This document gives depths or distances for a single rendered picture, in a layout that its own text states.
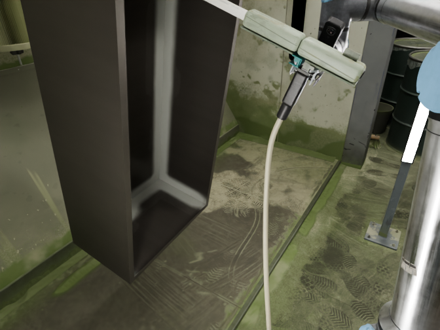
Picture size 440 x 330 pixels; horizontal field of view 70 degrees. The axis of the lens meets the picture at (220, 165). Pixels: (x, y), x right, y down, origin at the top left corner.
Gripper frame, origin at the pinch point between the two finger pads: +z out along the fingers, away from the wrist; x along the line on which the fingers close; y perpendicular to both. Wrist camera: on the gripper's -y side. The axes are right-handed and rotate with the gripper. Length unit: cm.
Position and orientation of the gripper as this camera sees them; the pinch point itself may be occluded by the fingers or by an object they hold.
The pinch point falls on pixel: (306, 63)
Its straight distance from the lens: 80.7
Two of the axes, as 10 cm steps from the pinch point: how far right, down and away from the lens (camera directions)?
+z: -4.9, 4.5, -7.4
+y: -3.2, 7.0, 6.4
